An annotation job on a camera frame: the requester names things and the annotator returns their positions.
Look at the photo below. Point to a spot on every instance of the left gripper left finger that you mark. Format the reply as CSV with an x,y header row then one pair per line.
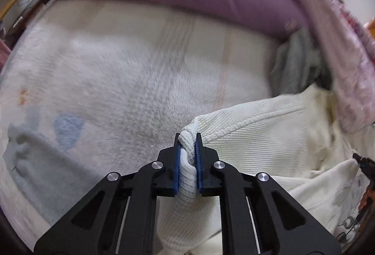
x,y
118,215

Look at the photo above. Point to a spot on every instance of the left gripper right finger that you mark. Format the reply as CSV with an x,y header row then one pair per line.
x,y
257,215

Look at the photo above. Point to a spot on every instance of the cream white knit sweater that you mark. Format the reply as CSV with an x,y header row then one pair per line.
x,y
294,138

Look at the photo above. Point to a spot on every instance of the light grey blue garment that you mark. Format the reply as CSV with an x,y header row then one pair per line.
x,y
49,173

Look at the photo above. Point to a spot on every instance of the white fuzzy bed blanket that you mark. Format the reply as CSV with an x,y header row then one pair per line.
x,y
109,83

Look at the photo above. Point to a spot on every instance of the dark grey crumpled garment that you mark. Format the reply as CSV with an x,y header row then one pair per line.
x,y
298,63

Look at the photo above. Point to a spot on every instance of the pink floral quilt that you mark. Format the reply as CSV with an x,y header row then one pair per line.
x,y
348,49

